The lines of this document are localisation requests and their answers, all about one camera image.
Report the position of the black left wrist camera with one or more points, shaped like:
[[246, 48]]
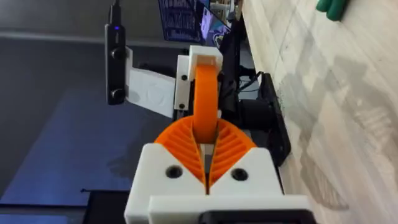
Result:
[[115, 62]]

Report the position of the green toy vegetable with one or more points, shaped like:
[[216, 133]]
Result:
[[332, 8]]

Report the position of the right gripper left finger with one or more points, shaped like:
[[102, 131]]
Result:
[[155, 174]]

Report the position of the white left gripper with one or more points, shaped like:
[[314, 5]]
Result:
[[152, 91]]

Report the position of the computer monitor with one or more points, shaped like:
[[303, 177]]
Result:
[[186, 21]]

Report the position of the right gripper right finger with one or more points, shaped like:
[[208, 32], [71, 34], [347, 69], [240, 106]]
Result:
[[248, 168]]

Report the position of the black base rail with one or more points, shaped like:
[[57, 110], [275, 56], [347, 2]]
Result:
[[276, 124]]

